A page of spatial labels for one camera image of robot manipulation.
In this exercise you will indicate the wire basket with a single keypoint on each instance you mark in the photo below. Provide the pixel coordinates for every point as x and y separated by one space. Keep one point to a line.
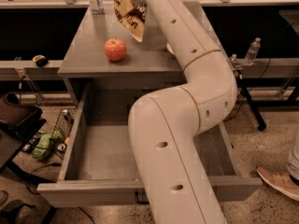
65 129

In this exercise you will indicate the grey open drawer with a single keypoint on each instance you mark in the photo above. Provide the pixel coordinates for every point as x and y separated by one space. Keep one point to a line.
99 164

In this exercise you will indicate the white bowl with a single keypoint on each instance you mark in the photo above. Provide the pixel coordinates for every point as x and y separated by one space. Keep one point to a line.
169 48

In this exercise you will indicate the red apple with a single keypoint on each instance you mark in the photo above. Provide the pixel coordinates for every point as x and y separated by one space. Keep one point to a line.
115 49

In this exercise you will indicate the grey trouser leg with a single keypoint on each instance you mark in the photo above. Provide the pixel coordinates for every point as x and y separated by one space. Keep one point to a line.
293 160

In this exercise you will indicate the green bag on floor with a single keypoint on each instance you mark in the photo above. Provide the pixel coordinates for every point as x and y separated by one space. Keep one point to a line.
47 144

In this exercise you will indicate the black yellow tape measure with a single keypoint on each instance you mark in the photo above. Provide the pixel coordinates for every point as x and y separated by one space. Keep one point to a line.
40 60

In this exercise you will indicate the grey cabinet counter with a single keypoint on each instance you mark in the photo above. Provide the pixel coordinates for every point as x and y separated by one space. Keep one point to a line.
147 65

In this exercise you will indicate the metal clamp on rail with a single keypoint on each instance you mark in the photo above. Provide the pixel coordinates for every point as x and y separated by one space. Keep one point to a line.
237 67

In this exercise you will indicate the black drawer handle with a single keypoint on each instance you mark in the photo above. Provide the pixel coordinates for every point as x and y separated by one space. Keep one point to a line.
141 198

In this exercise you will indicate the tan shoe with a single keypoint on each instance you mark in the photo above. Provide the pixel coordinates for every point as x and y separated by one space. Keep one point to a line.
281 181

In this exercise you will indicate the dark brown chair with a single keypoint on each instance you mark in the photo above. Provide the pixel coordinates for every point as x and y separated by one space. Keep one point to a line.
17 119

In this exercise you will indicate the clear plastic water bottle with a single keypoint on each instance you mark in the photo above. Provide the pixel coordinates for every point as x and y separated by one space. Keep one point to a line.
252 51

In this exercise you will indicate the brown chip bag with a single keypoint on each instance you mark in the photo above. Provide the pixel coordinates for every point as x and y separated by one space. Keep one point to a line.
131 14

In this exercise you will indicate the soda can in basket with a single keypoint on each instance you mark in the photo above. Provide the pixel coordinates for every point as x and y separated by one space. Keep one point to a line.
67 116

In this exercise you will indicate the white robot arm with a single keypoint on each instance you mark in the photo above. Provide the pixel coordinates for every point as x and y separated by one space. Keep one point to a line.
162 124

